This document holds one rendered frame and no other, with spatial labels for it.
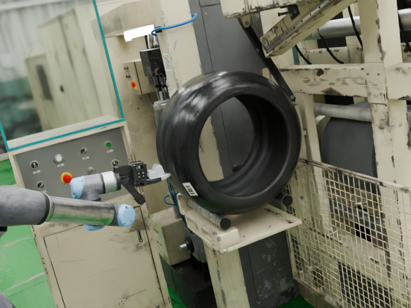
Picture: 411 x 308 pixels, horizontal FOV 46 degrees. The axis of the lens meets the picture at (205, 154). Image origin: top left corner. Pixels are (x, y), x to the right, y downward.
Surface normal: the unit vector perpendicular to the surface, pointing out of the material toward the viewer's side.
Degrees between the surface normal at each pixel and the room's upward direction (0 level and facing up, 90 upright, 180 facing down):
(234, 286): 90
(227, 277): 90
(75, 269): 90
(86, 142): 90
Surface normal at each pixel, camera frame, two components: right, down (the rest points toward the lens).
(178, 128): -0.38, -0.07
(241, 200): 0.37, 0.33
